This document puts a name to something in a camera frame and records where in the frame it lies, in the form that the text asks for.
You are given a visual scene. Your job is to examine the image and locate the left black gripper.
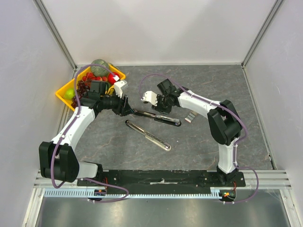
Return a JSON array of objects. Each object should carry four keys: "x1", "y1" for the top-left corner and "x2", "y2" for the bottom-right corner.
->
[{"x1": 100, "y1": 89, "x2": 134, "y2": 117}]

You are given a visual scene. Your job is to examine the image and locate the red apple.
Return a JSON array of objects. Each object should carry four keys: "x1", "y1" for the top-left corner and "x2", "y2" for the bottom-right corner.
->
[{"x1": 107, "y1": 72, "x2": 120, "y2": 84}]

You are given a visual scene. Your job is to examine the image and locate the slotted cable duct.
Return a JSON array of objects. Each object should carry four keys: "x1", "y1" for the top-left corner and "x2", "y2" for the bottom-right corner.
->
[{"x1": 44, "y1": 188, "x2": 235, "y2": 199}]

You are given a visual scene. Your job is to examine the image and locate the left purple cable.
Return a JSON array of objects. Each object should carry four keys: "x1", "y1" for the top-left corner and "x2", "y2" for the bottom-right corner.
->
[{"x1": 50, "y1": 64, "x2": 130, "y2": 204}]

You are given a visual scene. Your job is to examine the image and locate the red peach cluster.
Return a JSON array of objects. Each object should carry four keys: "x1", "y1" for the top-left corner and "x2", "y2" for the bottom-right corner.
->
[{"x1": 82, "y1": 72, "x2": 107, "y2": 82}]

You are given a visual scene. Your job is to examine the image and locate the purple cable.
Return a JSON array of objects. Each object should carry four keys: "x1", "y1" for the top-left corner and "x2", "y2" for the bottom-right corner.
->
[
  {"x1": 50, "y1": 64, "x2": 130, "y2": 204},
  {"x1": 139, "y1": 73, "x2": 260, "y2": 204}
]

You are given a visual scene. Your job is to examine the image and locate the green melon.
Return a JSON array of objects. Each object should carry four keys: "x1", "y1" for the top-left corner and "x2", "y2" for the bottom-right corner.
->
[{"x1": 90, "y1": 59, "x2": 109, "y2": 77}]

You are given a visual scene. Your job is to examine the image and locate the yellow plastic tray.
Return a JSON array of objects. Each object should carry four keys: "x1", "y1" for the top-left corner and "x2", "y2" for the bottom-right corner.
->
[{"x1": 55, "y1": 64, "x2": 126, "y2": 111}]

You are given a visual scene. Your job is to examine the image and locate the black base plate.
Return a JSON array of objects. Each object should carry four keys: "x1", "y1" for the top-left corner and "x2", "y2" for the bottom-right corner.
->
[{"x1": 77, "y1": 169, "x2": 247, "y2": 195}]

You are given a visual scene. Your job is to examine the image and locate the white black stapler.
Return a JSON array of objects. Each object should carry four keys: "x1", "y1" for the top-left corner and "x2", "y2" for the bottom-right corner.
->
[{"x1": 125, "y1": 120, "x2": 171, "y2": 151}]

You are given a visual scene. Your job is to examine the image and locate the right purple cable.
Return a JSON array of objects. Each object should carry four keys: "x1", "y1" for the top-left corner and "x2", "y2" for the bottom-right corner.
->
[{"x1": 139, "y1": 73, "x2": 260, "y2": 204}]

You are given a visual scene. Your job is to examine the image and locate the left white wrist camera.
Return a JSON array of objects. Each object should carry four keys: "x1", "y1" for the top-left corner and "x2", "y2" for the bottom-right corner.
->
[{"x1": 114, "y1": 80, "x2": 128, "y2": 98}]

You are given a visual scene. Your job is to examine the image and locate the purple grape bunch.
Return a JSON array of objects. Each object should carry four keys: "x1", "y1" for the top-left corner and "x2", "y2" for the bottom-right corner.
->
[{"x1": 71, "y1": 80, "x2": 90, "y2": 108}]

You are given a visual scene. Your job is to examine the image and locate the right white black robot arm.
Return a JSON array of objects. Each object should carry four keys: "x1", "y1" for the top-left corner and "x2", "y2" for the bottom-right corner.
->
[{"x1": 142, "y1": 79, "x2": 245, "y2": 187}]

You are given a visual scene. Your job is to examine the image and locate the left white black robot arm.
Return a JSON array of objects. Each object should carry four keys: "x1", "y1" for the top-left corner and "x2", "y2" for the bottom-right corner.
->
[{"x1": 39, "y1": 80, "x2": 133, "y2": 188}]

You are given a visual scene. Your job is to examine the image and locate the light green lime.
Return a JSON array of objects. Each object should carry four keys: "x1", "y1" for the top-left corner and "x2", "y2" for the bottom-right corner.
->
[{"x1": 63, "y1": 88, "x2": 75, "y2": 100}]

